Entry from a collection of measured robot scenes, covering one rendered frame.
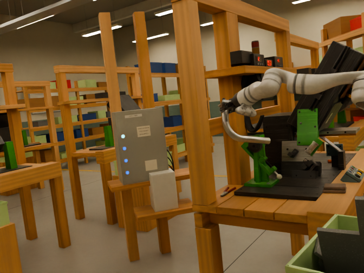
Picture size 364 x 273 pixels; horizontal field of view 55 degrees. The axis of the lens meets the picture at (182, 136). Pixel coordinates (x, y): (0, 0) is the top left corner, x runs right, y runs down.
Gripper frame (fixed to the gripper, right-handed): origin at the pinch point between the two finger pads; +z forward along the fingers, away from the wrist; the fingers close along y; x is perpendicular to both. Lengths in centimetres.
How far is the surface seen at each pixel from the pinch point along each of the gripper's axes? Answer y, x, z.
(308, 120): -65, -13, 17
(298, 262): 8, 61, -49
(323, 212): -33, 43, -19
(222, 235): -115, 45, 193
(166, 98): -169, -244, 519
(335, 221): -19, 48, -37
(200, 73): 8.7, -20.2, 9.6
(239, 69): -15.4, -30.4, 12.4
